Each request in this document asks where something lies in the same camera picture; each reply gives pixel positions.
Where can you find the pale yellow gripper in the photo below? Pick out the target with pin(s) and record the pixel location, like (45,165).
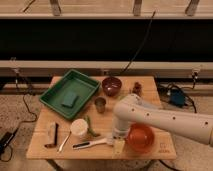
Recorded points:
(118,147)

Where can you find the white dish brush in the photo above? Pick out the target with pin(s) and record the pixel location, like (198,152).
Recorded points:
(108,141)

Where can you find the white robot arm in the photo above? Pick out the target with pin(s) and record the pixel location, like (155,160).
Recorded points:
(132,109)

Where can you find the orange bowl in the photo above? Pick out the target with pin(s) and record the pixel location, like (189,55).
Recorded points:
(140,138)

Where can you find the green pea pod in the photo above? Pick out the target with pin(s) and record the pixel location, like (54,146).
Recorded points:
(90,130)

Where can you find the white cup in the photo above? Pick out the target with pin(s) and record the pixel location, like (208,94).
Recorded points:
(79,128)

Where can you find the small metal cup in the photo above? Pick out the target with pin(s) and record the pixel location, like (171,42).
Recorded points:
(100,103)

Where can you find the brown grape bunch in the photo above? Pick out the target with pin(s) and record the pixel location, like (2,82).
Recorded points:
(137,89)

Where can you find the green plastic tray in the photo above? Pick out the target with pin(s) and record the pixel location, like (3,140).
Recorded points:
(84,86)

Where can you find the green sponge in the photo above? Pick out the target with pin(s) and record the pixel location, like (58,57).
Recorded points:
(69,99)

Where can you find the blue power box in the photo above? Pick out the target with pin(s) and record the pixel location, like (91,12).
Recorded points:
(177,98)

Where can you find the black adapter on floor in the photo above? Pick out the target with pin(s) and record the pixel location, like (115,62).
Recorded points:
(5,140)

